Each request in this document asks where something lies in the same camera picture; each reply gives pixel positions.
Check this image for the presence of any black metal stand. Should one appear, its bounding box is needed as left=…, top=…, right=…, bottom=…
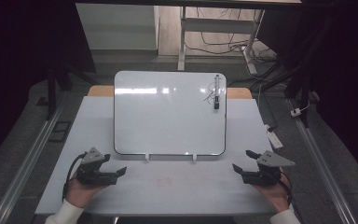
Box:
left=36, top=62, right=98, bottom=121
left=251, top=12, right=339, bottom=129

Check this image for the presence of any white power strip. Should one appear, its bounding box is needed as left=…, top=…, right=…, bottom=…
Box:
left=264, top=124, right=284, bottom=150

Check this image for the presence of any white cabinet panel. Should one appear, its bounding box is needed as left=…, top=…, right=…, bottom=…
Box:
left=76, top=3, right=160, bottom=51

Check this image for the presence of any aluminium floor rail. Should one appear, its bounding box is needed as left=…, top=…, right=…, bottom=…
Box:
left=0, top=92, right=70, bottom=224
left=287, top=98, right=357, bottom=224

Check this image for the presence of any wooden table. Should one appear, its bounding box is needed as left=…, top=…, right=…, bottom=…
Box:
left=88, top=85, right=254, bottom=101

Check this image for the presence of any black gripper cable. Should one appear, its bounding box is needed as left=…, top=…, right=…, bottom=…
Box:
left=279, top=171, right=295, bottom=213
left=62, top=151, right=88, bottom=202

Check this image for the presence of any black floor plate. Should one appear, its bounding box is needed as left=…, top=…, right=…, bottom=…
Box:
left=48, top=120, right=73, bottom=144

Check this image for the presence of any white desk frame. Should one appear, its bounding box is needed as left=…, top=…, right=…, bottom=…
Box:
left=177, top=6, right=266, bottom=76

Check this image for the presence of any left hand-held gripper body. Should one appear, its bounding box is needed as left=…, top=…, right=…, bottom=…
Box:
left=76, top=147, right=118, bottom=187

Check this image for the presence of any person's right hand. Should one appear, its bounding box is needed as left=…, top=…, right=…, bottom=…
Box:
left=253, top=167, right=292, bottom=213

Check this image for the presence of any white table cover sheet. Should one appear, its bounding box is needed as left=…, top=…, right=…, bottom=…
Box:
left=34, top=95, right=295, bottom=217

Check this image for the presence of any tangle of black floor cables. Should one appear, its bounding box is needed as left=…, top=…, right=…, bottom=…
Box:
left=185, top=7, right=282, bottom=91

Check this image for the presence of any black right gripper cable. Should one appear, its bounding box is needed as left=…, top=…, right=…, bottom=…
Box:
left=279, top=171, right=295, bottom=213

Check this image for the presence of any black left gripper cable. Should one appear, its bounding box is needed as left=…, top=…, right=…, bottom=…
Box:
left=62, top=151, right=88, bottom=202

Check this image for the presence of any small white adapter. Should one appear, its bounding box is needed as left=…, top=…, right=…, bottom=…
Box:
left=290, top=106, right=303, bottom=119

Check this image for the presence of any white marker with black cap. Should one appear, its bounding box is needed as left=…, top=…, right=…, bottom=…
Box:
left=213, top=74, right=221, bottom=110

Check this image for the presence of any dark curtain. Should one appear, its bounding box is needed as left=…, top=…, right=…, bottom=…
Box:
left=301, top=0, right=358, bottom=188
left=0, top=0, right=97, bottom=172

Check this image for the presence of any person's left hand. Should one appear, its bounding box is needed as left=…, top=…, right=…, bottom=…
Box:
left=64, top=178, right=107, bottom=209

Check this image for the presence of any white whiteboard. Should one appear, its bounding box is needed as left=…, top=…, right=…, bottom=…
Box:
left=113, top=70, right=227, bottom=157

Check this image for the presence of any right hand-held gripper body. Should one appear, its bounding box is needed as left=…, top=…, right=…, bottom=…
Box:
left=241, top=150, right=296, bottom=187

